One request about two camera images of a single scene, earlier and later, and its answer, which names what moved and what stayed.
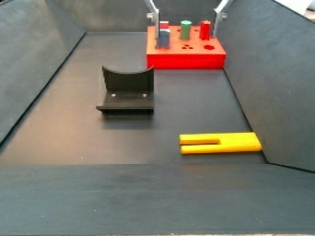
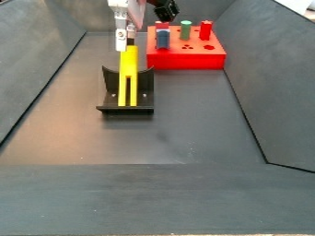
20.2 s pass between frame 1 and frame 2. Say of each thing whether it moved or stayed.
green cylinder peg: stayed
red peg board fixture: stayed
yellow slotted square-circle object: moved
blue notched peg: stayed
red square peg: stayed
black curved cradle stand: stayed
